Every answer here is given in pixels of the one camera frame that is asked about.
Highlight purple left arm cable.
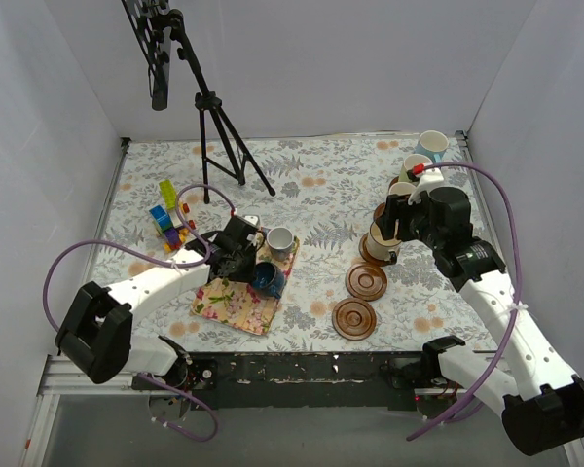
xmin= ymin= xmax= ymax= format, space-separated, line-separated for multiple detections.
xmin=42 ymin=183 xmax=239 ymax=443

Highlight floral serving tray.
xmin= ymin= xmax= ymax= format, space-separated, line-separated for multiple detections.
xmin=189 ymin=237 xmax=301 ymax=337

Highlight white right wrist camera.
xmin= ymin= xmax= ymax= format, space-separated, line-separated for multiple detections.
xmin=408 ymin=163 xmax=445 ymax=205

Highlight brown wooden coaster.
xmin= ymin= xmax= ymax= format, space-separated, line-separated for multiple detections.
xmin=358 ymin=233 xmax=398 ymax=267
xmin=373 ymin=202 xmax=385 ymax=220
xmin=346 ymin=263 xmax=388 ymax=302
xmin=332 ymin=298 xmax=377 ymax=341

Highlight black tripod stand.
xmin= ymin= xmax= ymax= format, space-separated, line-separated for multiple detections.
xmin=168 ymin=9 xmax=276 ymax=197

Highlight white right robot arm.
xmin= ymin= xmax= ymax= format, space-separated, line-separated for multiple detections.
xmin=377 ymin=187 xmax=584 ymax=456

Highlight dark blue mug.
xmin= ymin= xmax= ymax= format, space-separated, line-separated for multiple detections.
xmin=251 ymin=262 xmax=286 ymax=300

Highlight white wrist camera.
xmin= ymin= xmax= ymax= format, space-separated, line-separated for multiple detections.
xmin=243 ymin=215 xmax=261 ymax=229
xmin=408 ymin=163 xmax=445 ymax=205

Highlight cream enamel mug dark rim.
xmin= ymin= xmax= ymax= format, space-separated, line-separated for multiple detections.
xmin=366 ymin=221 xmax=401 ymax=264

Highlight white mug light blue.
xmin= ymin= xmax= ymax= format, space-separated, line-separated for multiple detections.
xmin=415 ymin=130 xmax=450 ymax=163

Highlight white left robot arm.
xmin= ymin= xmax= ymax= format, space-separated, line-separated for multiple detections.
xmin=55 ymin=215 xmax=261 ymax=389

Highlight small grey patterned cup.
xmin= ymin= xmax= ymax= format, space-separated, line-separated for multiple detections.
xmin=266 ymin=227 xmax=295 ymax=261

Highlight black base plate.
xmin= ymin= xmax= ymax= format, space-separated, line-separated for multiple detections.
xmin=130 ymin=350 xmax=481 ymax=414

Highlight white mug blue handle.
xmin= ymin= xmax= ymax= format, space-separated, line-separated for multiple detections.
xmin=388 ymin=182 xmax=416 ymax=198

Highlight white mug green handle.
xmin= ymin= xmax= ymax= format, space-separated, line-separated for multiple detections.
xmin=398 ymin=154 xmax=433 ymax=185

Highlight floral table cloth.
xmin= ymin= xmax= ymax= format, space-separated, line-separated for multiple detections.
xmin=104 ymin=135 xmax=495 ymax=352

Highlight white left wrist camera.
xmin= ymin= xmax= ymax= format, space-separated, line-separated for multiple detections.
xmin=243 ymin=215 xmax=261 ymax=229

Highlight colourful toy blocks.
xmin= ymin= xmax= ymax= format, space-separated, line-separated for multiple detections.
xmin=149 ymin=179 xmax=189 ymax=253

